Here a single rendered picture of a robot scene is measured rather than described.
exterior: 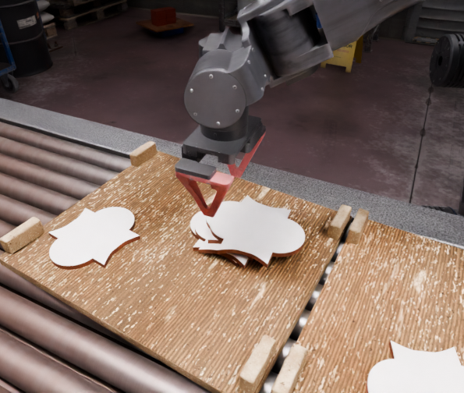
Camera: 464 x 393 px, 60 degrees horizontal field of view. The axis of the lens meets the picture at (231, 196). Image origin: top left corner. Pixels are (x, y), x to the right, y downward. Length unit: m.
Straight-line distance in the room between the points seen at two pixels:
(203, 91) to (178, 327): 0.28
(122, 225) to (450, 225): 0.53
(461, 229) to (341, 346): 0.33
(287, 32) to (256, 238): 0.27
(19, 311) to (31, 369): 0.09
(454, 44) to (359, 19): 1.17
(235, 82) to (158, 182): 0.40
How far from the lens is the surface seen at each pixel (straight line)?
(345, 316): 0.53
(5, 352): 0.57
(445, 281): 0.62
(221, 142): 0.47
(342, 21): 0.42
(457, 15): 5.13
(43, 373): 0.53
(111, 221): 0.64
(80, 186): 0.79
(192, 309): 0.52
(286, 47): 0.42
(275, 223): 0.58
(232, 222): 0.58
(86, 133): 0.97
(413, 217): 0.74
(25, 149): 0.95
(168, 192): 0.70
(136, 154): 0.76
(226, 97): 0.37
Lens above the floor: 1.35
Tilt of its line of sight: 37 degrees down
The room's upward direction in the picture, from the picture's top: straight up
